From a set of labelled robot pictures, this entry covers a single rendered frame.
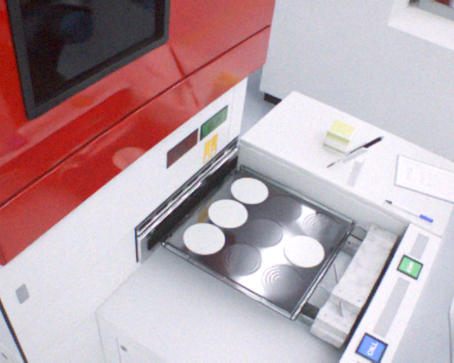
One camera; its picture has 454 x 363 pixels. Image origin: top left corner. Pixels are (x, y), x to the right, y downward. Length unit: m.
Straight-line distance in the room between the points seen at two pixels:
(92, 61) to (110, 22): 0.06
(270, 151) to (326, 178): 0.18
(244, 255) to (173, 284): 0.19
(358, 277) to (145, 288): 0.52
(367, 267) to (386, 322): 0.23
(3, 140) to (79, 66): 0.15
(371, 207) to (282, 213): 0.24
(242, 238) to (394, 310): 0.41
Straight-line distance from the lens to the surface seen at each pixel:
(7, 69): 0.62
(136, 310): 1.19
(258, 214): 1.30
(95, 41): 0.73
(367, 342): 1.06
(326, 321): 1.12
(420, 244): 1.30
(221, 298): 1.22
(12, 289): 0.92
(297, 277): 1.19
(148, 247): 1.24
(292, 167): 1.38
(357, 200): 1.35
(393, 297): 1.16
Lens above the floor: 1.82
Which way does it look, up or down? 43 degrees down
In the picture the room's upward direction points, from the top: 7 degrees clockwise
